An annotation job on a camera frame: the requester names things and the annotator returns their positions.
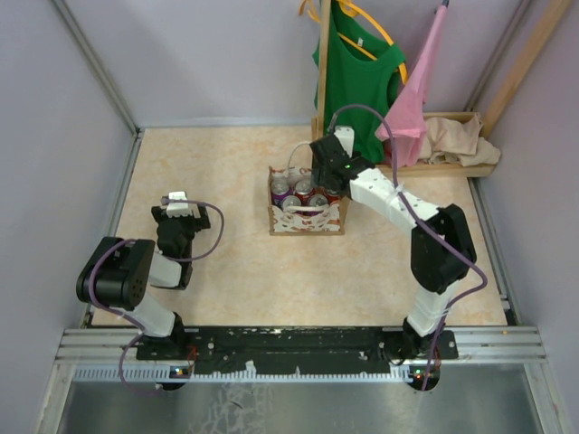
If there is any wooden clothes rack frame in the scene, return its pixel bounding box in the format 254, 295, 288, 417
313, 1, 495, 170

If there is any white slotted cable duct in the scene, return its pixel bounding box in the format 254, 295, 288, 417
71, 363, 442, 384

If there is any patterned canvas tote bag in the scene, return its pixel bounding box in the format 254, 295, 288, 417
267, 142, 349, 236

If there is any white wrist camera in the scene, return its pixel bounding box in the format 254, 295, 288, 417
166, 191, 193, 218
334, 126, 355, 156

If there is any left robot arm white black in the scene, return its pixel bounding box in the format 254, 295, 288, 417
76, 200, 211, 360

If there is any red can back middle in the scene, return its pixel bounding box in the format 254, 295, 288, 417
293, 178, 314, 202

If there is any leaning wooden beam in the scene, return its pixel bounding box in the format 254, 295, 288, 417
481, 1, 574, 137

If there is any yellow clothes hanger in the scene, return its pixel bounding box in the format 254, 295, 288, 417
299, 0, 409, 85

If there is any purple can back left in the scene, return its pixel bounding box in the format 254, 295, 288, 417
270, 177, 291, 202

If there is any red soda can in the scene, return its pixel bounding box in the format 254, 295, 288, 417
324, 189, 341, 205

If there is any pink shirt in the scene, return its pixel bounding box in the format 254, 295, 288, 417
375, 1, 449, 168

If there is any silver purple can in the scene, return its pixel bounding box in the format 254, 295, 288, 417
308, 194, 328, 215

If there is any beige crumpled cloth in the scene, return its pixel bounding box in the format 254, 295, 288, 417
419, 113, 501, 167

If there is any green tank top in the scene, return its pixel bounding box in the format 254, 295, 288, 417
311, 3, 407, 165

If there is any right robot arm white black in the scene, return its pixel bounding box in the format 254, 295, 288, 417
309, 134, 477, 358

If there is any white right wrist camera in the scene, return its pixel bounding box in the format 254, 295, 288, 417
334, 126, 355, 156

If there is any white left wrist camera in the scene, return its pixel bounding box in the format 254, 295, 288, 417
166, 191, 193, 218

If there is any purple can front left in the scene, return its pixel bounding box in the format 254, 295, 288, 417
280, 195, 302, 213

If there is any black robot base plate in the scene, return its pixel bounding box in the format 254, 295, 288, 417
137, 326, 434, 375

